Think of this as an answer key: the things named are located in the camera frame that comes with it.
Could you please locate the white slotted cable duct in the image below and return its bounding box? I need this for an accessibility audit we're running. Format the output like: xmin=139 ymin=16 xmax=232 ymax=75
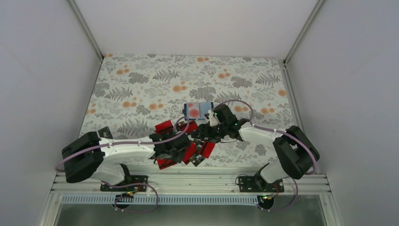
xmin=61 ymin=194 xmax=258 ymax=206

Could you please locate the floral table mat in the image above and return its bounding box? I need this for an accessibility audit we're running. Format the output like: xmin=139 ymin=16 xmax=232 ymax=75
xmin=80 ymin=54 xmax=294 ymax=139

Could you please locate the aluminium frame rail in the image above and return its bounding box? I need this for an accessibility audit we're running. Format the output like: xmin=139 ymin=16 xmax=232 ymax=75
xmin=50 ymin=169 xmax=331 ymax=195

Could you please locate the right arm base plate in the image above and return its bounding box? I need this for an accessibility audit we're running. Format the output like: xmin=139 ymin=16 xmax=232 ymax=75
xmin=235 ymin=174 xmax=285 ymax=193

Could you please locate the red card right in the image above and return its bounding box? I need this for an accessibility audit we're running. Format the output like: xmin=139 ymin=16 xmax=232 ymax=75
xmin=197 ymin=142 xmax=215 ymax=158

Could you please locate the white card with red circle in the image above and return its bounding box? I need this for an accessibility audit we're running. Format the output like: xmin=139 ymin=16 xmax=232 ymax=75
xmin=186 ymin=103 xmax=200 ymax=119

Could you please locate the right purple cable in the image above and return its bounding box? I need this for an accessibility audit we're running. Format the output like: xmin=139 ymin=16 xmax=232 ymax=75
xmin=218 ymin=99 xmax=319 ymax=213

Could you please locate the blue leather card holder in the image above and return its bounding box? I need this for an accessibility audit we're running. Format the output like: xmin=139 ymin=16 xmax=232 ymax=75
xmin=182 ymin=102 xmax=214 ymax=120

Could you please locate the red card top centre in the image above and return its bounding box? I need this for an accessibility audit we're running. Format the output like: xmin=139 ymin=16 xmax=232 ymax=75
xmin=177 ymin=121 xmax=198 ymax=134

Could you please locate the red card bottom edge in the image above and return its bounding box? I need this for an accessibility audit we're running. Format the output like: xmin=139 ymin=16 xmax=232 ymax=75
xmin=157 ymin=159 xmax=177 ymax=170

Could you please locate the red card pile centre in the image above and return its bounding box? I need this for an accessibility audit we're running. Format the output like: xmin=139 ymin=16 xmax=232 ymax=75
xmin=182 ymin=143 xmax=197 ymax=165

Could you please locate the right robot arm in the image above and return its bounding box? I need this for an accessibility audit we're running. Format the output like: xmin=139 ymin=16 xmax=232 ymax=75
xmin=192 ymin=104 xmax=320 ymax=192

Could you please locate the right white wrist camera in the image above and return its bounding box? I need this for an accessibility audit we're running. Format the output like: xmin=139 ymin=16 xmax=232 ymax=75
xmin=208 ymin=110 xmax=219 ymax=127

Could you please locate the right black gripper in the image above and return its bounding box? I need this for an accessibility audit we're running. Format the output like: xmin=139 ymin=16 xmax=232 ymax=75
xmin=191 ymin=123 xmax=227 ymax=144

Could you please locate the black vip card far left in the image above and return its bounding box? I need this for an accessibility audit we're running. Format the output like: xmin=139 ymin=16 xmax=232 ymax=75
xmin=97 ymin=126 xmax=113 ymax=139

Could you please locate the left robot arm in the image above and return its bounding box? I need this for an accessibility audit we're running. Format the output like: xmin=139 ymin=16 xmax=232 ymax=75
xmin=61 ymin=132 xmax=191 ymax=191

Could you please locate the black membership card 833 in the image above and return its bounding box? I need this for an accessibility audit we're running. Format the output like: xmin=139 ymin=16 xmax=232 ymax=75
xmin=189 ymin=153 xmax=206 ymax=167

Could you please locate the red card top left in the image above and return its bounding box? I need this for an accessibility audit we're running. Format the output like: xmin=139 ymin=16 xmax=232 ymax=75
xmin=155 ymin=120 xmax=174 ymax=134

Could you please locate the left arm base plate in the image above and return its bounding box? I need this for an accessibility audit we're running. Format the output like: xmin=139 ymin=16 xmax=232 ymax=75
xmin=100 ymin=175 xmax=148 ymax=192

